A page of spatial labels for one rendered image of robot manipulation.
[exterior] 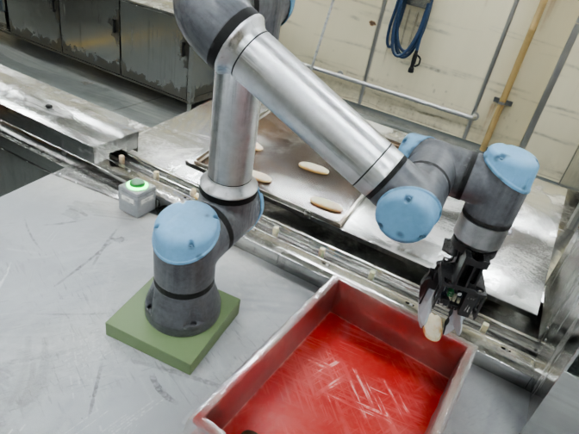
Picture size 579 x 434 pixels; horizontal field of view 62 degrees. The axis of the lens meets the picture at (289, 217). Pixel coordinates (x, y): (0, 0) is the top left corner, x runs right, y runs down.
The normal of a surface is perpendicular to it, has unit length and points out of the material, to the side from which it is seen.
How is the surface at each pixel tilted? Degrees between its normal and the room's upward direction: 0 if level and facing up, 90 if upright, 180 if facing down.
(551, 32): 90
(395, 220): 94
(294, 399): 0
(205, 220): 11
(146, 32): 90
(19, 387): 0
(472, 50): 90
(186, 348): 4
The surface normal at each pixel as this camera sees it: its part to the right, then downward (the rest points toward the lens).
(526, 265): 0.07, -0.75
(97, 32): -0.49, 0.39
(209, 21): -0.30, 0.09
